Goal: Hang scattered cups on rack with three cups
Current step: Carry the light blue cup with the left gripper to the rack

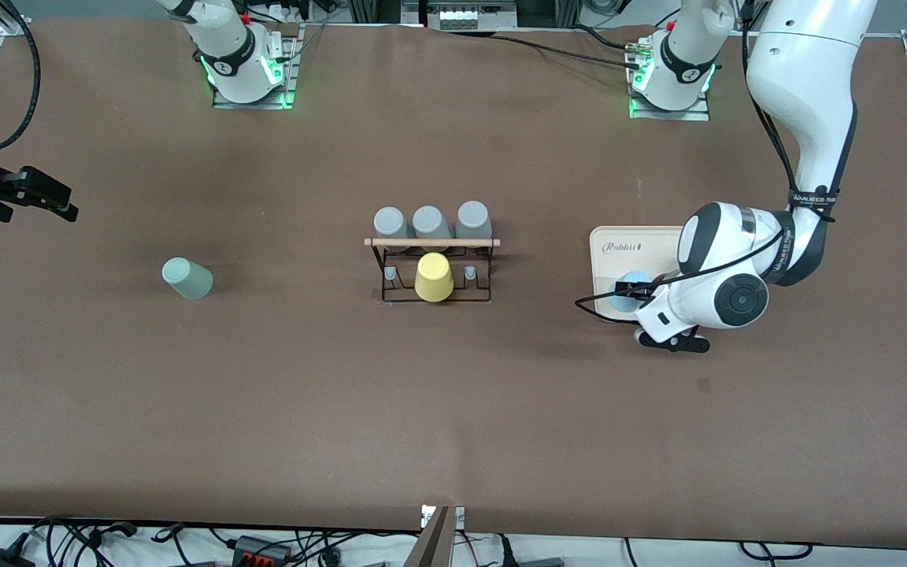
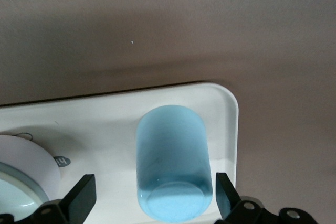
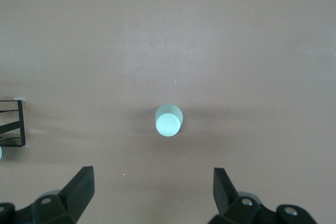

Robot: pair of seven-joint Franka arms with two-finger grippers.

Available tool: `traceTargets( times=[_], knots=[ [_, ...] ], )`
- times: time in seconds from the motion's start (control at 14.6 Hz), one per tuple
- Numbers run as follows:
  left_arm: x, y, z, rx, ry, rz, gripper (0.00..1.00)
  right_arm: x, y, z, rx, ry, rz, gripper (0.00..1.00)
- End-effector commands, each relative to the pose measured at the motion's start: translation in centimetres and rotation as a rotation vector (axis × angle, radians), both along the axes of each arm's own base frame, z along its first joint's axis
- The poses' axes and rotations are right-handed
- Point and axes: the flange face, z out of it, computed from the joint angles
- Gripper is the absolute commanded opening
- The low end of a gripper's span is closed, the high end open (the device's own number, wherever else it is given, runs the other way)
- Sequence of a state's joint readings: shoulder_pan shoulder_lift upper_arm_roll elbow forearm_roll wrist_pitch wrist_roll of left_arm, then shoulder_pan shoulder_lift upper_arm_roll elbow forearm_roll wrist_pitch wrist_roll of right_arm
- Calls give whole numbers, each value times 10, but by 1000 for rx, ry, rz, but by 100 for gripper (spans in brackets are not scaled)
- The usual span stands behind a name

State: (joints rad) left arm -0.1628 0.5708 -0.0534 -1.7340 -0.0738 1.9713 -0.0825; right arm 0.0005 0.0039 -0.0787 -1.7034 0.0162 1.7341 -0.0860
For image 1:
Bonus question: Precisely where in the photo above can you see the black wire cup rack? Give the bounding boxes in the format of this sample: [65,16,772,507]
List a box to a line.
[365,236,501,306]

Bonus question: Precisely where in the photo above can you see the white socket power strip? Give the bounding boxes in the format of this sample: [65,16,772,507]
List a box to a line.
[426,0,517,31]

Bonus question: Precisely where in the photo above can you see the black cable tangle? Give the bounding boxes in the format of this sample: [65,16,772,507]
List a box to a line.
[28,516,187,567]

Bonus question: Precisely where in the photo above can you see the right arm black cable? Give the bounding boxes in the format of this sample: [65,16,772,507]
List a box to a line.
[0,0,42,152]

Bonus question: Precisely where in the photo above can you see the grey terminal block red levers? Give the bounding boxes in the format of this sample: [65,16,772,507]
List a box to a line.
[231,535,294,567]

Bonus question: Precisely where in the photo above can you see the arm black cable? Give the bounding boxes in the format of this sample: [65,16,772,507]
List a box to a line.
[576,0,802,325]
[0,0,42,152]

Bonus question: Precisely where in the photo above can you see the yellow cup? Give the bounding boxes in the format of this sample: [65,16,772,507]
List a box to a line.
[414,252,455,303]

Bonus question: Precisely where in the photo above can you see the black looped cable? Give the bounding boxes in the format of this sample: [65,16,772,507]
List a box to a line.
[737,540,816,561]

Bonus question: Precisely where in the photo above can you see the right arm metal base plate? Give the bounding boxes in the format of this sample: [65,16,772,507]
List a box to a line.
[212,24,302,111]

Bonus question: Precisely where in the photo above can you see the light blue cup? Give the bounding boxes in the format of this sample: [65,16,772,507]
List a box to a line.
[607,270,653,314]

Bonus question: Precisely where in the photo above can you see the grey cup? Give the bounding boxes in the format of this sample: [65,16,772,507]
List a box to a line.
[412,205,453,240]
[454,200,493,240]
[373,206,410,240]

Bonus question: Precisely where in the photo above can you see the cream plastic tray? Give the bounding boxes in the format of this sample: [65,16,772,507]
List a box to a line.
[589,226,688,324]

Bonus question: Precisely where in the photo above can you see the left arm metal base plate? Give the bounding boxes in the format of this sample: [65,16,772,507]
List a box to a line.
[628,35,713,122]

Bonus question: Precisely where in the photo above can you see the mint green cup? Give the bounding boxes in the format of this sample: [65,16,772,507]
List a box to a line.
[161,257,215,301]

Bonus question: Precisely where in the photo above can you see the brown camera mount post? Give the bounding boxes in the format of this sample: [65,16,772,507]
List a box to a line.
[402,504,466,567]

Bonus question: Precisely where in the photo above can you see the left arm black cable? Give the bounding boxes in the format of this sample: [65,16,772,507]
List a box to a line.
[576,0,802,325]

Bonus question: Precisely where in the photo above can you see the black cable on table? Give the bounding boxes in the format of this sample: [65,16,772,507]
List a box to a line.
[493,28,647,69]

